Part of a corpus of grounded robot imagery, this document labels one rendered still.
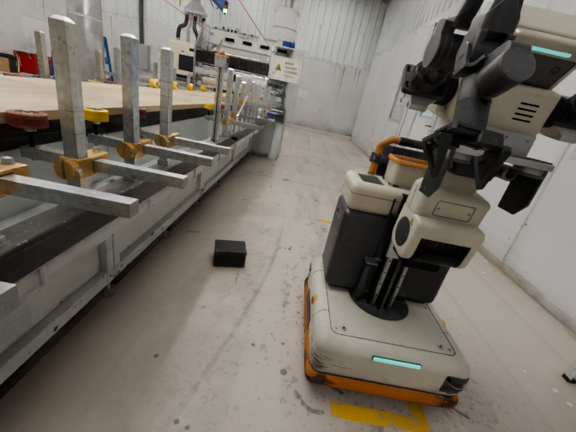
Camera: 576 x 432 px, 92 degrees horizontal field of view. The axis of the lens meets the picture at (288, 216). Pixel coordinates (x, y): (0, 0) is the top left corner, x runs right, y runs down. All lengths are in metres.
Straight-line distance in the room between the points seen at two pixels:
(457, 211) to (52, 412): 1.45
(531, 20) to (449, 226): 0.54
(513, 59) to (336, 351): 0.98
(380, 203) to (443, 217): 0.29
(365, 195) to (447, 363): 0.71
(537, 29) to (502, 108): 0.18
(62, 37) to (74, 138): 0.21
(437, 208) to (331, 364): 0.69
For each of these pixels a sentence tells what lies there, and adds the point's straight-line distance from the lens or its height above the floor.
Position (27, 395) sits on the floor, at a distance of 1.41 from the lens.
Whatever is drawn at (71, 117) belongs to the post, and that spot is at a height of 0.93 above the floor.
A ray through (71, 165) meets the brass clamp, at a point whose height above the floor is 0.82.
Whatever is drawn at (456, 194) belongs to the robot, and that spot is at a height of 0.89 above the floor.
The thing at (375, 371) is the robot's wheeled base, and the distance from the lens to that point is 1.27.
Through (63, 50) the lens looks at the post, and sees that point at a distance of 0.86.
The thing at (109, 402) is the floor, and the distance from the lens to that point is 1.31.
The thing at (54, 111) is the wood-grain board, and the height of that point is 0.90.
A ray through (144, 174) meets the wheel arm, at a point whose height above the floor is 0.81.
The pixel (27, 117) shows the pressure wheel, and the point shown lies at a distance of 0.98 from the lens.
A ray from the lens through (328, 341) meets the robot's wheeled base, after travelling 1.16.
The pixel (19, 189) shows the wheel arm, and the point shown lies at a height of 0.83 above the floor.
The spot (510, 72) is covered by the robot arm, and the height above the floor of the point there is 1.17.
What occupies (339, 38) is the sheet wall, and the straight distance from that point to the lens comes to 11.53.
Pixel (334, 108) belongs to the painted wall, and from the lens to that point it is 11.36.
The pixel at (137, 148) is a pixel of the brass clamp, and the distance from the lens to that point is 1.09.
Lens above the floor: 1.07
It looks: 23 degrees down
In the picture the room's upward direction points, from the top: 12 degrees clockwise
